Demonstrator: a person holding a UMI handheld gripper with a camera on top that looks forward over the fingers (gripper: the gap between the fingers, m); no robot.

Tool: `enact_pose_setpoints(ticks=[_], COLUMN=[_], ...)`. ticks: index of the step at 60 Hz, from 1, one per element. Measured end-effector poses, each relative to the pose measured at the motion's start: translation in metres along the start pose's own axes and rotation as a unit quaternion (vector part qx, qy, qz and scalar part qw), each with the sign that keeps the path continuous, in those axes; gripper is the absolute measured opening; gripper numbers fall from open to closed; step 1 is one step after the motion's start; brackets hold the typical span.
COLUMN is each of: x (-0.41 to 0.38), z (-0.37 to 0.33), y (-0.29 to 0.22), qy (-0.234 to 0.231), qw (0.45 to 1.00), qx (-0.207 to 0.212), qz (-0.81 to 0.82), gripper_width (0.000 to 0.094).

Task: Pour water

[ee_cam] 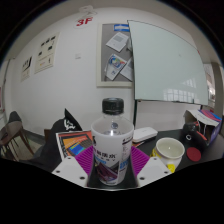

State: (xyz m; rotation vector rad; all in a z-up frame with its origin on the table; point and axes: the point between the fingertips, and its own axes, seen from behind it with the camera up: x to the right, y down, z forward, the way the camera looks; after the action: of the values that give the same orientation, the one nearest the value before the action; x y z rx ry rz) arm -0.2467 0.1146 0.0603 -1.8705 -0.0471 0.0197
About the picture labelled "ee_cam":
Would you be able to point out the brown round wooden table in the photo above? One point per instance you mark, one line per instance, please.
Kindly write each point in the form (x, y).
(10, 131)

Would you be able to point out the grey notice board with papers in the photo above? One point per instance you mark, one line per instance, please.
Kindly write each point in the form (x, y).
(113, 60)

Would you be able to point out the flat round red coaster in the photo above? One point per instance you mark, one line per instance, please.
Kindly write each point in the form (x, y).
(194, 154)

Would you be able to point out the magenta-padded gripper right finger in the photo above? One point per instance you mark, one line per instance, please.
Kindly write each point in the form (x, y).
(151, 170)

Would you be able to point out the black and red tool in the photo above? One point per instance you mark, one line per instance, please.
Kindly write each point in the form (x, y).
(190, 135)

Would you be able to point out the black bag with white print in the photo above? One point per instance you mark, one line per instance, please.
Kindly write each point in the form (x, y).
(50, 146)

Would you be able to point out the white flat case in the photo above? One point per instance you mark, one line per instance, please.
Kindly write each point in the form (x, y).
(144, 134)

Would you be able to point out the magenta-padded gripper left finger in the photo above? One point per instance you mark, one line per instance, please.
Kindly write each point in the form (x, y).
(71, 170)

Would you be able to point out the large whiteboard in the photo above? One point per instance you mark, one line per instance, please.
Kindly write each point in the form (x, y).
(165, 63)

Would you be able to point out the large white wall poster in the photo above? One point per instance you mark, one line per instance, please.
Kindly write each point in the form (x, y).
(46, 53)

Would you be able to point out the red wall sign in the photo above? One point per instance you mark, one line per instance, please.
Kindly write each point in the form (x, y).
(84, 22)

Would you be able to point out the colourful printed booklet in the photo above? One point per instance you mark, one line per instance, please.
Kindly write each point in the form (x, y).
(73, 143)

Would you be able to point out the black chair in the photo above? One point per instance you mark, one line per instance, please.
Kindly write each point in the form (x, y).
(15, 116)

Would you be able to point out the small white wall poster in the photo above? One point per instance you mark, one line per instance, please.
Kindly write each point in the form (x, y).
(26, 68)

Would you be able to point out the clear black-capped water bottle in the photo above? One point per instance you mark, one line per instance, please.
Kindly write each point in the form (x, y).
(111, 150)

